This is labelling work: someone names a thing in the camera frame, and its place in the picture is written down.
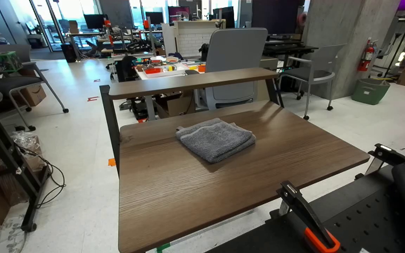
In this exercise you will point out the grey towel cloth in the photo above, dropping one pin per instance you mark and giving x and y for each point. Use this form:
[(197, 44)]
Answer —
[(215, 140)]

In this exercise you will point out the cardboard box under shelf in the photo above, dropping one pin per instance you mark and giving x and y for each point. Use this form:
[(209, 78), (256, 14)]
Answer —
[(174, 104)]

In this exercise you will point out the white cluttered table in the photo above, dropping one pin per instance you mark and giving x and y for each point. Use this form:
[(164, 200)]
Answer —
[(166, 66)]

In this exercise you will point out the grey office chair back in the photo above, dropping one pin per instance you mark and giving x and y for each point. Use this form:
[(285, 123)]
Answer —
[(229, 50)]

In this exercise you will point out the black backpack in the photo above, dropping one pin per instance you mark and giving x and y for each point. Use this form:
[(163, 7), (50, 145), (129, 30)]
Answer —
[(125, 69)]

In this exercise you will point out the orange black clamp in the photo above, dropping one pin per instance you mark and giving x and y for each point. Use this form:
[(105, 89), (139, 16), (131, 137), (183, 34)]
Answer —
[(318, 238)]

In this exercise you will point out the grey chair with armrests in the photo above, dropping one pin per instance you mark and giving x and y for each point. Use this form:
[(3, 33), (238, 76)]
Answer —
[(315, 68)]

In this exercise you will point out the green basket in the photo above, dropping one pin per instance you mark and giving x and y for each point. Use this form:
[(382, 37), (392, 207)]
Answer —
[(370, 92)]

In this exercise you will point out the black silver clamp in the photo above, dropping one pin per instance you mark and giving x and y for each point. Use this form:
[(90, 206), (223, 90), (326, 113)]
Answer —
[(381, 155)]

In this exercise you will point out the red fire extinguisher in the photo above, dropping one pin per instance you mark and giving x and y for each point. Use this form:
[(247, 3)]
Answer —
[(367, 57)]

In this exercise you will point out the grey rolling chair left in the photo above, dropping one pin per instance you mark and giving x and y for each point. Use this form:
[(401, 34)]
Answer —
[(25, 83)]

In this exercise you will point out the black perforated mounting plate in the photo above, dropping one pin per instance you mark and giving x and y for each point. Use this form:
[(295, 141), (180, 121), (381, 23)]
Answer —
[(365, 217)]

